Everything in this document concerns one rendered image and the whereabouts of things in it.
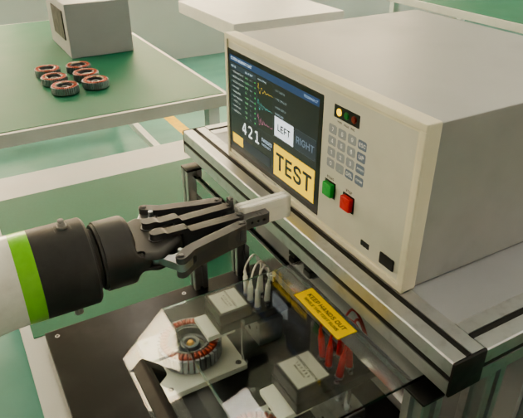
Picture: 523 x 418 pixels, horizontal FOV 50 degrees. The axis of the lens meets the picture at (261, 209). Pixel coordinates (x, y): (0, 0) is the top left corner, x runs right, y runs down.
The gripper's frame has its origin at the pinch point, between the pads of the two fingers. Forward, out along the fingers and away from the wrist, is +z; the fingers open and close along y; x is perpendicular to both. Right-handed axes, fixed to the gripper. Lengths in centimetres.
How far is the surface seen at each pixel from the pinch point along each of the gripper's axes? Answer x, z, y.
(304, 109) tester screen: 8.9, 9.7, -6.4
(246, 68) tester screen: 10.3, 9.7, -22.1
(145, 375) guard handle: -11.8, -18.3, 6.8
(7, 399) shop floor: -118, -38, -107
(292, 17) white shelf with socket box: 3, 55, -81
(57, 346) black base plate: -41, -23, -36
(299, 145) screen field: 3.6, 9.7, -7.2
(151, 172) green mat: -42, 18, -99
